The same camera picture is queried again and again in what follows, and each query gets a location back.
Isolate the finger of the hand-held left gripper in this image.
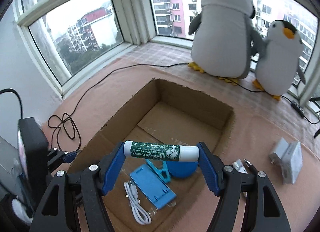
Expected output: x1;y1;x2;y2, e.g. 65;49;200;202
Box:
47;148;82;173

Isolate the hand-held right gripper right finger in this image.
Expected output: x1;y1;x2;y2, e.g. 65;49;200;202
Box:
196;142;292;232

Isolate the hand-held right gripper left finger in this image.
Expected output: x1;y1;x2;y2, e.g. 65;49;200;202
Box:
30;142;125;232

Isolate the blue round case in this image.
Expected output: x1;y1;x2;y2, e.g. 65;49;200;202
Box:
167;162;198;179

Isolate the patterned white lighter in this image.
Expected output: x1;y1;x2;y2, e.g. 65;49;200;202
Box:
232;160;247;174

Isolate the blue phone stand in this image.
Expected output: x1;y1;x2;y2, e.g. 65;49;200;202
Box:
129;164;177;209

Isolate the white usb cable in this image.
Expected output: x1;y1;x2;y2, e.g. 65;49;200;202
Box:
124;179;152;225

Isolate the teal clamp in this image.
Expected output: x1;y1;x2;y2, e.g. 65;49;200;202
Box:
146;159;172;183

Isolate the green white lip balm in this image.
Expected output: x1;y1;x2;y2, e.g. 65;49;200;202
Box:
124;140;199;163

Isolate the cardboard box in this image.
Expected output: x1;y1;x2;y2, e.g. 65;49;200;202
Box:
67;78;235;232

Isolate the white square box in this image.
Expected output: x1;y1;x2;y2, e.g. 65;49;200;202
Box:
281;141;303;184

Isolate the white plug adapter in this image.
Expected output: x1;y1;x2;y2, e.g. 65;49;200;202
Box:
269;137;292;165

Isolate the black tripod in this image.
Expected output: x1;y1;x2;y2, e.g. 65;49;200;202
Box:
310;97;320;138

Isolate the checkered cloth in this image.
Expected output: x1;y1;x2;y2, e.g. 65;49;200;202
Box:
130;42;320;133

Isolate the small penguin plush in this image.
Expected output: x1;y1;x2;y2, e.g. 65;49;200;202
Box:
251;20;307;101

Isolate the large penguin plush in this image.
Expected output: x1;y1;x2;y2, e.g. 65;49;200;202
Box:
188;0;263;84

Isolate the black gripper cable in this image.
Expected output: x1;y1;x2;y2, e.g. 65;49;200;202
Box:
0;88;23;120

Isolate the dark power cable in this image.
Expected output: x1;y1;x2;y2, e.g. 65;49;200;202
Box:
47;63;294;148

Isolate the white window frame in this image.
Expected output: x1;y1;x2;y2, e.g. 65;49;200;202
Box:
12;0;320;113

